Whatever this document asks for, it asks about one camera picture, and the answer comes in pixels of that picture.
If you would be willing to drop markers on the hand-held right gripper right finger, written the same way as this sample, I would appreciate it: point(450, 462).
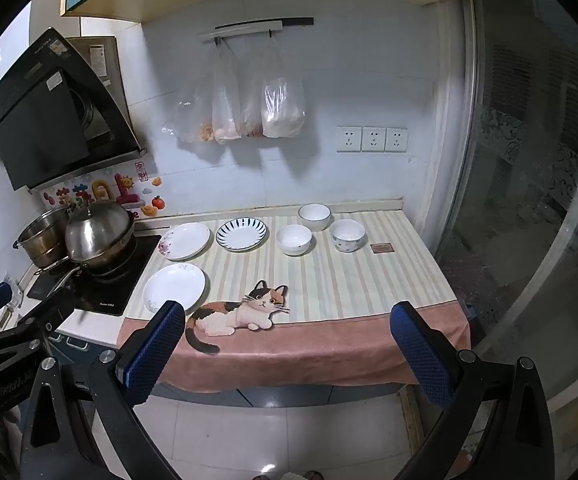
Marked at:
point(419, 360)

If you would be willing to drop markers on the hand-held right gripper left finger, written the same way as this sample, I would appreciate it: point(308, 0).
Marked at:
point(154, 355)

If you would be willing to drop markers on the plain white plate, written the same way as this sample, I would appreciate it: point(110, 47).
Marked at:
point(174, 286)

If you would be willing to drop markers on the white plate with floral print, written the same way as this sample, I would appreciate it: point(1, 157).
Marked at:
point(185, 241)

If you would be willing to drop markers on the white bowl with blue print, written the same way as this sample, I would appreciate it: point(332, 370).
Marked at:
point(347, 236)

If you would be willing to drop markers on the blue striped plate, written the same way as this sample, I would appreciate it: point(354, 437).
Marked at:
point(241, 234)

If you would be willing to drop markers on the plain white bowl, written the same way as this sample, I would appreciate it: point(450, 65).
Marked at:
point(294, 239)

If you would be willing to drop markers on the white bowl with dark rim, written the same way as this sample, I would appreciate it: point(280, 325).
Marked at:
point(314, 216)

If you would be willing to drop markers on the black induction cooktop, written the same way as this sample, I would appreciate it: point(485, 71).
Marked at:
point(114, 295)

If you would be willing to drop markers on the steel stock pot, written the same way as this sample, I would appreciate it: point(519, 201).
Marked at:
point(44, 240)

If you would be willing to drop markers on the steel wok with lid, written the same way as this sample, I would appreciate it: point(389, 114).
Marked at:
point(99, 230)

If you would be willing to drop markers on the striped cat tablecloth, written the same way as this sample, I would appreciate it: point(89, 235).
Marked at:
point(344, 285)

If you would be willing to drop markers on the brown cloth label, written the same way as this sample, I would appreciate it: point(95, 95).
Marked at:
point(382, 248)

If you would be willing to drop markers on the person's foot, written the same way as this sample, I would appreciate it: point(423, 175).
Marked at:
point(314, 475)

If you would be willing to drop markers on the black range hood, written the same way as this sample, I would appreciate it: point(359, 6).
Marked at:
point(34, 125)

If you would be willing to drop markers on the glass sliding door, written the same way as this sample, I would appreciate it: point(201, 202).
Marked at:
point(519, 185)

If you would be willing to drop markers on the colourful wall stickers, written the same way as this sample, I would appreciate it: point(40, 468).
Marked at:
point(119, 187)

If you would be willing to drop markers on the white wall socket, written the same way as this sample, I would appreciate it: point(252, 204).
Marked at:
point(373, 139)
point(396, 139)
point(348, 139)

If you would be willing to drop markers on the wall hook rail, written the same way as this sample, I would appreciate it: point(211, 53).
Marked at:
point(249, 27)

